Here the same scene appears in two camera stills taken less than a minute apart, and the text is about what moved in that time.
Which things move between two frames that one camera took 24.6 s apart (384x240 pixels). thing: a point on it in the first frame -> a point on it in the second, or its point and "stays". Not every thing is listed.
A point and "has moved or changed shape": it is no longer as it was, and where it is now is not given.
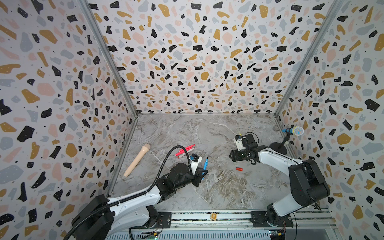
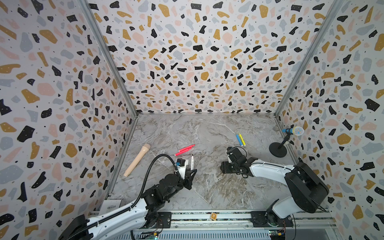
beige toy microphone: x=143 y=151 stays
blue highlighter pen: x=205 y=166 has moved or changed shape
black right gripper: x=234 y=156 -> x=223 y=167
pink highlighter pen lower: x=182 y=153 stays
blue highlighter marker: x=297 y=130 stays
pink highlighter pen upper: x=187 y=148 stays
